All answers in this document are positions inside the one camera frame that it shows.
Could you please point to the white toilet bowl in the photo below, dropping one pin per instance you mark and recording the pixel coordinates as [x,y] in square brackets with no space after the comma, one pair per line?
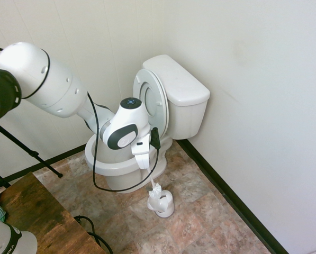
[120,172]

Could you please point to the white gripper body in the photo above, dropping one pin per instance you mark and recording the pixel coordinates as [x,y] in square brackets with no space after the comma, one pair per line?
[142,150]

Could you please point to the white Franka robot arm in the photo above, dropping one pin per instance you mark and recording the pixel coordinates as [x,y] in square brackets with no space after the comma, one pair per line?
[59,87]

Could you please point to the white toilet tank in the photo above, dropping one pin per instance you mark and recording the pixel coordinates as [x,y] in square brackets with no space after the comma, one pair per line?
[189,119]

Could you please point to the black camera tripod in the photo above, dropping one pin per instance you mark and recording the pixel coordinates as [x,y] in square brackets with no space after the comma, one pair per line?
[20,144]

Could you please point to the white toilet seat with lid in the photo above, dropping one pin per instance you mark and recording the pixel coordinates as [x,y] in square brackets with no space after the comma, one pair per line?
[153,105]

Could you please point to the white toilet brush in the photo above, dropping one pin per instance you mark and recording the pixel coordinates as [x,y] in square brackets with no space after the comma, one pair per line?
[154,191]

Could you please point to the white toilet tank lid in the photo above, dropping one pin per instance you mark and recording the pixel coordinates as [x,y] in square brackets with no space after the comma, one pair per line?
[179,79]

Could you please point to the white toilet brush holder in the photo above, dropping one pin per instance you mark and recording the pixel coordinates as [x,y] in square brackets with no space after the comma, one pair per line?
[165,207]

